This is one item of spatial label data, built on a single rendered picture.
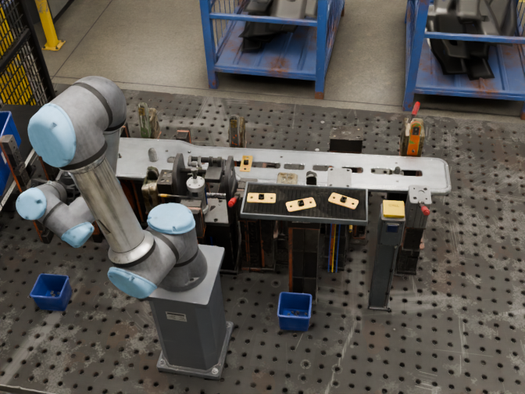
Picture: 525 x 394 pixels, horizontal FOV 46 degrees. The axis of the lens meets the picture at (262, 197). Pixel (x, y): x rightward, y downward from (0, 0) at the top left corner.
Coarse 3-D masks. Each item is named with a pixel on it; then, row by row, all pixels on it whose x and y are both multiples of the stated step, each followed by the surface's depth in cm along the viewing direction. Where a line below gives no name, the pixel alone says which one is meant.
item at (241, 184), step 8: (240, 184) 202; (240, 192) 200; (240, 200) 199; (240, 208) 202; (240, 216) 204; (240, 224) 209; (248, 224) 208; (256, 224) 209; (248, 232) 211; (256, 232) 211; (248, 240) 214; (256, 240) 213; (248, 248) 216; (256, 248) 216; (248, 256) 218; (256, 256) 219; (248, 264) 221; (256, 264) 222; (240, 272) 223; (264, 272) 223
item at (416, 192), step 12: (408, 192) 203; (420, 192) 199; (408, 204) 201; (408, 216) 201; (420, 216) 200; (408, 228) 205; (420, 228) 204; (408, 240) 209; (420, 240) 209; (408, 252) 213; (396, 264) 222; (408, 264) 218
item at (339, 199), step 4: (332, 196) 184; (336, 196) 184; (340, 196) 184; (344, 196) 183; (328, 200) 183; (332, 200) 183; (336, 200) 183; (340, 200) 182; (344, 200) 182; (348, 200) 183; (352, 200) 183; (356, 200) 183; (340, 204) 182; (344, 204) 182; (348, 204) 182; (356, 204) 182; (352, 208) 181
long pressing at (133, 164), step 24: (120, 144) 231; (144, 144) 230; (168, 144) 230; (192, 144) 230; (120, 168) 221; (144, 168) 221; (168, 168) 220; (264, 168) 219; (384, 168) 217; (408, 168) 216; (432, 168) 216; (432, 192) 207
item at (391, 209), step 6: (384, 204) 182; (390, 204) 182; (396, 204) 181; (402, 204) 181; (384, 210) 180; (390, 210) 180; (396, 210) 180; (402, 210) 180; (384, 216) 179; (390, 216) 179; (396, 216) 179; (402, 216) 178
